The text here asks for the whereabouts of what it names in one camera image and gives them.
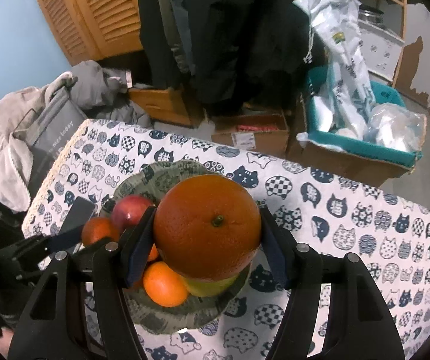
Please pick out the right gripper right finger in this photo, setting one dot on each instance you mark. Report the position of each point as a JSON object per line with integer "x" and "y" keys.
{"x": 359, "y": 324}

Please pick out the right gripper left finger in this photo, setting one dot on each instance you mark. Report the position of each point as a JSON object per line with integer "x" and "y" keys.
{"x": 53, "y": 324}

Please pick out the small orange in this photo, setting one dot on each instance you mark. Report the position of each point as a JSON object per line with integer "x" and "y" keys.
{"x": 164, "y": 286}
{"x": 98, "y": 228}

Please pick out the small red apple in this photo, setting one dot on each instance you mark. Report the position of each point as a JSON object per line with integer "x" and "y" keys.
{"x": 128, "y": 211}

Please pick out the large yellow pear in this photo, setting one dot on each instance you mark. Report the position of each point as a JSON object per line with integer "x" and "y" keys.
{"x": 199, "y": 288}

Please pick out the left hand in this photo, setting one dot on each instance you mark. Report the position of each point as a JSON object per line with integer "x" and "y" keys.
{"x": 5, "y": 341}

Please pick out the grey tote bag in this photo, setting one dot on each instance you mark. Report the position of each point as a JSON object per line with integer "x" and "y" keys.
{"x": 49, "y": 133}

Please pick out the grey clothes pile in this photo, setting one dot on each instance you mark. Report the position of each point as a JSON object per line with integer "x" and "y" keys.
{"x": 99, "y": 92}

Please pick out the clear plastic bag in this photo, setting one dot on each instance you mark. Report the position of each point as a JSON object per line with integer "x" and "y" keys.
{"x": 397, "y": 128}

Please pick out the wooden drawer box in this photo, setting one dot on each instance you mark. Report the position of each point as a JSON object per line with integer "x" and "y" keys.
{"x": 171, "y": 106}

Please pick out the brown cardboard box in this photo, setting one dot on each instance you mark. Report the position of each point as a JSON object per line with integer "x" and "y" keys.
{"x": 266, "y": 133}

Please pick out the wooden louvered wardrobe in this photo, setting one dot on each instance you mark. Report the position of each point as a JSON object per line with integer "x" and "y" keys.
{"x": 93, "y": 29}

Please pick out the white patterned storage box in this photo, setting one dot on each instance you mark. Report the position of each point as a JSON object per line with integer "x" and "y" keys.
{"x": 381, "y": 49}

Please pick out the white rice bag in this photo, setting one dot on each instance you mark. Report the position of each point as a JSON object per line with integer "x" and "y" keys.
{"x": 344, "y": 102}

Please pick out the black hanging coat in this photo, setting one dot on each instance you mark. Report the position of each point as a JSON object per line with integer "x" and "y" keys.
{"x": 231, "y": 52}

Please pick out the steel pot on shelf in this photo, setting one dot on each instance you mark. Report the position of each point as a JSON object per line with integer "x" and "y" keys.
{"x": 371, "y": 15}

